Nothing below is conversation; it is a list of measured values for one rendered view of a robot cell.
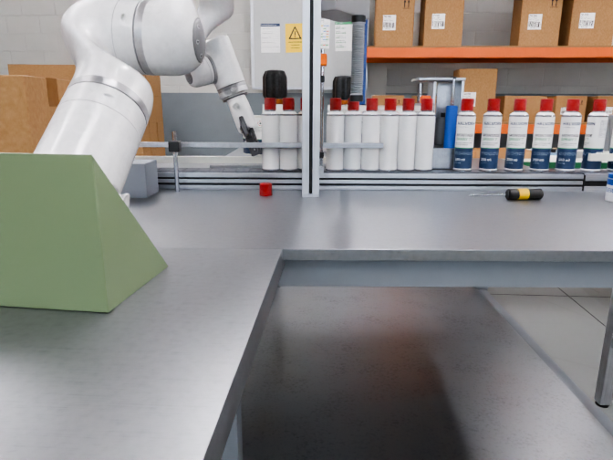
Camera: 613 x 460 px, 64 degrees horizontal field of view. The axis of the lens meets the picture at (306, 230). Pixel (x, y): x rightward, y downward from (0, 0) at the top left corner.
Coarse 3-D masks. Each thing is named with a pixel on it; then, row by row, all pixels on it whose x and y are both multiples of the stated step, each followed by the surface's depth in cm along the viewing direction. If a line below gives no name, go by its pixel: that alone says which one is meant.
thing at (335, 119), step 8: (336, 104) 138; (328, 112) 139; (336, 112) 138; (328, 120) 139; (336, 120) 138; (328, 128) 140; (336, 128) 139; (328, 136) 140; (336, 136) 139; (328, 152) 141; (336, 152) 140; (328, 160) 142; (336, 160) 141; (328, 168) 142; (336, 168) 141
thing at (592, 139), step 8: (600, 104) 138; (592, 112) 140; (600, 112) 138; (592, 120) 139; (600, 120) 138; (592, 128) 140; (600, 128) 139; (592, 136) 140; (600, 136) 139; (584, 144) 143; (592, 144) 140; (600, 144) 140; (584, 152) 143; (592, 152) 141; (600, 152) 140; (584, 160) 143; (584, 168) 143; (592, 168) 141
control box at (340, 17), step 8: (328, 0) 117; (336, 0) 117; (344, 0) 119; (352, 0) 122; (360, 0) 125; (368, 0) 128; (328, 8) 118; (336, 8) 117; (344, 8) 120; (352, 8) 123; (360, 8) 126; (368, 8) 129; (328, 16) 126; (336, 16) 126; (344, 16) 126; (368, 16) 129
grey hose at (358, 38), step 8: (352, 16) 124; (360, 16) 123; (352, 24) 125; (360, 24) 124; (352, 32) 125; (360, 32) 125; (352, 40) 126; (360, 40) 125; (352, 48) 127; (360, 48) 125; (352, 56) 127; (360, 56) 126; (352, 64) 127; (360, 64) 127; (352, 72) 127; (360, 72) 127; (352, 80) 128; (360, 80) 127; (352, 88) 128; (360, 88) 128; (352, 96) 128; (360, 96) 128
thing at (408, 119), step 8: (408, 104) 138; (400, 112) 140; (408, 112) 138; (400, 120) 140; (408, 120) 138; (416, 120) 140; (400, 128) 140; (408, 128) 139; (400, 136) 140; (408, 136) 139; (400, 144) 141; (408, 144) 140; (400, 152) 141; (408, 152) 141; (400, 160) 142; (408, 160) 141; (400, 168) 142; (408, 168) 142
